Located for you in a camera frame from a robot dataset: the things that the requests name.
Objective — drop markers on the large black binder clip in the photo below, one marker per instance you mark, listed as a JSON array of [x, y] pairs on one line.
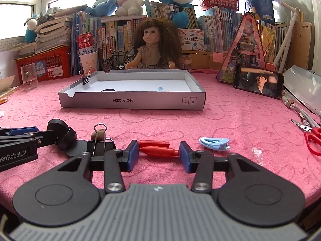
[[98, 148]]

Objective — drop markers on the smartphone playing video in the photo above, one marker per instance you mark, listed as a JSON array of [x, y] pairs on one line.
[[258, 81]]

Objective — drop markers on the blue white plush penguin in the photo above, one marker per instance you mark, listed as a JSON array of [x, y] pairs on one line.
[[30, 34]]

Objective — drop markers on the clear acrylic block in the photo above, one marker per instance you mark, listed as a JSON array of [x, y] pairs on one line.
[[29, 77]]

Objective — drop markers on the brown-haired doll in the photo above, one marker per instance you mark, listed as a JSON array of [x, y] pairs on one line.
[[157, 45]]

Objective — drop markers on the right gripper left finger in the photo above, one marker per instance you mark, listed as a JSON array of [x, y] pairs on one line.
[[117, 161]]

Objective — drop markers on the pink triangular toy house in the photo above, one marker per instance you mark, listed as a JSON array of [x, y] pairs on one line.
[[246, 49]]

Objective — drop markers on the black round lid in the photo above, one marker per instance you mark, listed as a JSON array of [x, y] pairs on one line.
[[66, 136]]

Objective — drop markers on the colourful stationery box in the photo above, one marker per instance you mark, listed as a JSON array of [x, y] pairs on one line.
[[192, 39]]

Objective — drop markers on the red beer can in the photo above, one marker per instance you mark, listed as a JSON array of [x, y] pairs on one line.
[[86, 43]]

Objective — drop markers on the stack of grey books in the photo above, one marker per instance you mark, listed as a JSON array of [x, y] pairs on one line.
[[53, 33]]

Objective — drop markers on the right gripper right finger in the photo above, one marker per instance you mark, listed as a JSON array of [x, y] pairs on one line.
[[201, 163]]

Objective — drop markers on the red scissors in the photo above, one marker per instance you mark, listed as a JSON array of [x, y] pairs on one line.
[[311, 134]]

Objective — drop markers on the pink bunny table cloth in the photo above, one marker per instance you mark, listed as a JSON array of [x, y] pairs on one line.
[[260, 128]]

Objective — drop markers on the brown nut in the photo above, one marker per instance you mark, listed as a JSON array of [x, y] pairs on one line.
[[98, 135]]

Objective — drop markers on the grey cardboard box tray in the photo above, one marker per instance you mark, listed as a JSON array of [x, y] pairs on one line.
[[157, 89]]

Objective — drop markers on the miniature black bicycle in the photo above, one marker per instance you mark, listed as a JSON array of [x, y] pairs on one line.
[[117, 61]]

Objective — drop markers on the small blue plush bear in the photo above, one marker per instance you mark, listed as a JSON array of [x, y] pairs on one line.
[[102, 8]]

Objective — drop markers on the black lid in tray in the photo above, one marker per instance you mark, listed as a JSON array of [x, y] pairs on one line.
[[108, 90]]

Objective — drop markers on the white paper cup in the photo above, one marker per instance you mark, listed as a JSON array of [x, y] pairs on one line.
[[89, 62]]

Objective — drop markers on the red plastic crate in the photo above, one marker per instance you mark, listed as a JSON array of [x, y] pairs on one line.
[[50, 65]]

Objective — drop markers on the blue cardboard package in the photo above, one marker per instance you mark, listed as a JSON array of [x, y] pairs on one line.
[[263, 10]]

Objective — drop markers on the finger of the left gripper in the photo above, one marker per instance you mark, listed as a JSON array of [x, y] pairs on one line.
[[17, 131]]

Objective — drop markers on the small black binder clip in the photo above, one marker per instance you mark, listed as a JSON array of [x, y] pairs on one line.
[[85, 76]]

